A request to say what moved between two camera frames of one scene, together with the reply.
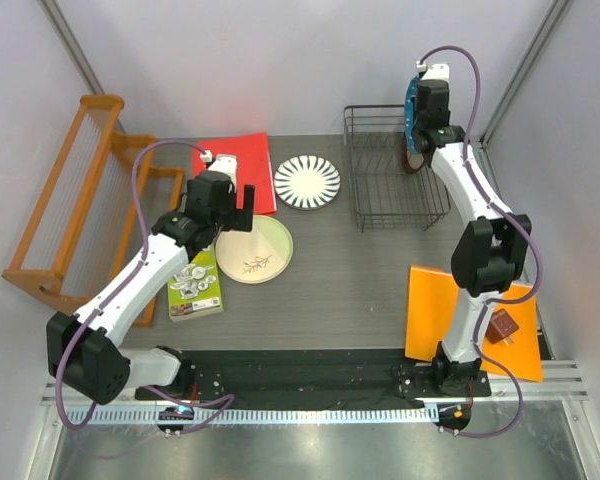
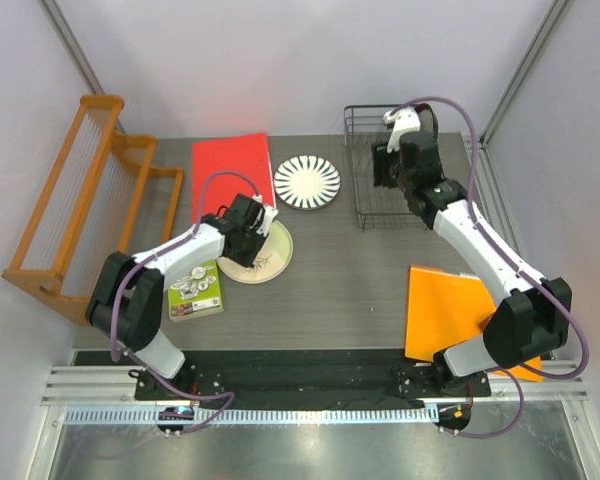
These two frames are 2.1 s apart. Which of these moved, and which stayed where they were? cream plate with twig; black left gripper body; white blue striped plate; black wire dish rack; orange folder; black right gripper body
Moved: black right gripper body; black left gripper body
Stayed: cream plate with twig; orange folder; black wire dish rack; white blue striped plate
